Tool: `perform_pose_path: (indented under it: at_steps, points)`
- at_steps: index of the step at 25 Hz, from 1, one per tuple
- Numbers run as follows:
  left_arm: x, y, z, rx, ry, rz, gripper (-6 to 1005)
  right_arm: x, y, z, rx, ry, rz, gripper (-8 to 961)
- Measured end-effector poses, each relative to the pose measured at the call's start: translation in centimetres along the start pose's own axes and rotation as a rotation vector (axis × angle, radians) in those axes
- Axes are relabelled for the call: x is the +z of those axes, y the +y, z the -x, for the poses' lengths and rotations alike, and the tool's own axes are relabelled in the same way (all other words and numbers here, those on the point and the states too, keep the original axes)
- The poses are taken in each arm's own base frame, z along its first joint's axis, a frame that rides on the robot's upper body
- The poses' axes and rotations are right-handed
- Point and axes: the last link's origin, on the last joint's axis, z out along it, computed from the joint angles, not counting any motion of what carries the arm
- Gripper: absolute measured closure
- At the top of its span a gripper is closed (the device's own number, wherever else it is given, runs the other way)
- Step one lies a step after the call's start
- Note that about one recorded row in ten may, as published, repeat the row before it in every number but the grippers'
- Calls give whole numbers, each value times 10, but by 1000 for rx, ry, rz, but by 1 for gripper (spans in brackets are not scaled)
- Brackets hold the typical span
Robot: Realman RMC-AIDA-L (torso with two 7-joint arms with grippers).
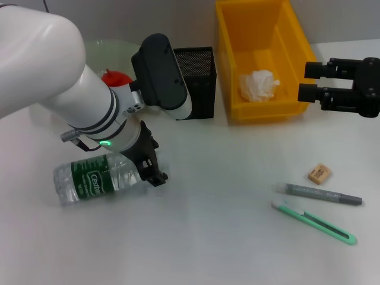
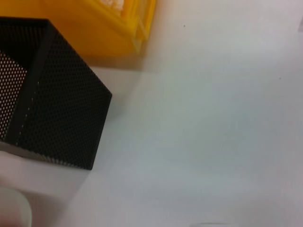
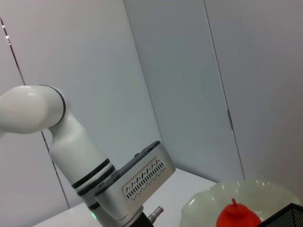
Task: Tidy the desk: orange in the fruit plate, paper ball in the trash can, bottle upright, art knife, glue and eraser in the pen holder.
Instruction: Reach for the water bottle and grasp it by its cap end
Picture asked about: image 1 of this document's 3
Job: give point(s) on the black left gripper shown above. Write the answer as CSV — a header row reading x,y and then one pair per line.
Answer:
x,y
144,148

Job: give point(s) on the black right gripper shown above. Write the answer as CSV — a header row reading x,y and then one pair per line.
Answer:
x,y
369,89

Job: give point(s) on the white paper ball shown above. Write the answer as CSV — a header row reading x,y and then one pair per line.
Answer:
x,y
258,86

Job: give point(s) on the clear green-label water bottle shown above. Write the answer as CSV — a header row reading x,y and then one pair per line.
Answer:
x,y
89,181

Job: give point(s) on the beige eraser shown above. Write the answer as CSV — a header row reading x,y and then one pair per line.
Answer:
x,y
319,174

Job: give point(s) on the grey marker pen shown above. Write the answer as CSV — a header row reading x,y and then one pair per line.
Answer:
x,y
314,193

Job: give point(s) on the black mesh pen holder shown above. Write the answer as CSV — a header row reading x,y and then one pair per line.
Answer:
x,y
199,74

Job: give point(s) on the pale green glass fruit plate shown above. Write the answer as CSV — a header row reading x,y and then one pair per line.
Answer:
x,y
118,53

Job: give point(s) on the mint green utility knife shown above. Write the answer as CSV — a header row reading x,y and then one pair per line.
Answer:
x,y
320,225

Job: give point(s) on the yellow plastic bin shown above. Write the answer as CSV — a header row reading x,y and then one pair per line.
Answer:
x,y
252,35

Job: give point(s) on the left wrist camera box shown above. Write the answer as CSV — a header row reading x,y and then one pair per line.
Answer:
x,y
160,68

